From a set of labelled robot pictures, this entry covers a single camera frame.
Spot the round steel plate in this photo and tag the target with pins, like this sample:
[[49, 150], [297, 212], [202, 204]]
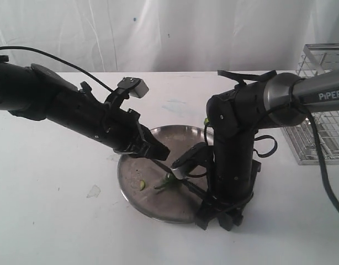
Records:
[[147, 193]]

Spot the black kitchen knife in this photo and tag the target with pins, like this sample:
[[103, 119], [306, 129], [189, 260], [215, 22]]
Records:
[[193, 188]]

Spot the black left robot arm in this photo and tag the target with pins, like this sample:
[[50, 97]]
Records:
[[37, 93]]

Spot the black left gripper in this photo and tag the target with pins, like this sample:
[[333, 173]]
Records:
[[128, 136]]

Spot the dark green pear-shaped vegetable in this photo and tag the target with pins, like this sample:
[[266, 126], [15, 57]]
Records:
[[170, 182]]

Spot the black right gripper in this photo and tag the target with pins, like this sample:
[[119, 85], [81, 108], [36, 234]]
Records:
[[229, 211]]

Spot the white backdrop curtain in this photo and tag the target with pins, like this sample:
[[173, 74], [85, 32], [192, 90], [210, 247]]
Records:
[[140, 36]]

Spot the clear tape scrap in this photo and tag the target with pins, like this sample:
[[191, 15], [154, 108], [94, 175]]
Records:
[[94, 192]]

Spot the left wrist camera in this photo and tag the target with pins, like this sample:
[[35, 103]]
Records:
[[126, 88]]

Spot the wire metal utensil holder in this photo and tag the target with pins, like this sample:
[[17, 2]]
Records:
[[316, 59]]

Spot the blurry green vegetable piece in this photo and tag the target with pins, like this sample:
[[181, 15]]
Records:
[[142, 185]]

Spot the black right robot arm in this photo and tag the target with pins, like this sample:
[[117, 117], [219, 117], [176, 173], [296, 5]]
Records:
[[270, 100]]

